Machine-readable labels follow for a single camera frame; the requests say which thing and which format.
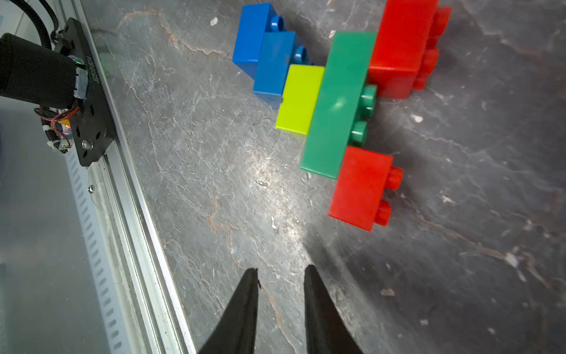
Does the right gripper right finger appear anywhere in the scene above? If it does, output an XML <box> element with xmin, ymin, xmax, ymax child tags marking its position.
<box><xmin>304</xmin><ymin>265</ymin><xmax>362</xmax><ymax>353</ymax></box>

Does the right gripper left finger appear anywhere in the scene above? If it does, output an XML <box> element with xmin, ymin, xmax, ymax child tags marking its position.
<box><xmin>199</xmin><ymin>268</ymin><xmax>259</xmax><ymax>353</ymax></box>

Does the red lego brick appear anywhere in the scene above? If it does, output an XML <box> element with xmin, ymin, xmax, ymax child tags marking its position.
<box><xmin>368</xmin><ymin>0</ymin><xmax>452</xmax><ymax>100</ymax></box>
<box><xmin>329</xmin><ymin>146</ymin><xmax>403</xmax><ymax>232</ymax></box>

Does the green long lego brick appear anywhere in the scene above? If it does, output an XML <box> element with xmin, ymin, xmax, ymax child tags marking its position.
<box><xmin>301</xmin><ymin>32</ymin><xmax>377</xmax><ymax>179</ymax></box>

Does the lime green lego brick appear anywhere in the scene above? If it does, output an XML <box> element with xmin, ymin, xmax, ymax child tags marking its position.
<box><xmin>276</xmin><ymin>64</ymin><xmax>325</xmax><ymax>136</ymax></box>

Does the blue lego brick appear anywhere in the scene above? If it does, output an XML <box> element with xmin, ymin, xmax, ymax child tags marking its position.
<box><xmin>253</xmin><ymin>32</ymin><xmax>312</xmax><ymax>110</ymax></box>
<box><xmin>232</xmin><ymin>3</ymin><xmax>286</xmax><ymax>80</ymax></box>

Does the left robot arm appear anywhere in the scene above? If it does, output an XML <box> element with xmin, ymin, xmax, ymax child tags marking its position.
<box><xmin>1</xmin><ymin>33</ymin><xmax>76</xmax><ymax>109</ymax></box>

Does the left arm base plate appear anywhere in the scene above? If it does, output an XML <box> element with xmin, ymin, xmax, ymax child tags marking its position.
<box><xmin>55</xmin><ymin>18</ymin><xmax>117</xmax><ymax>167</ymax></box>

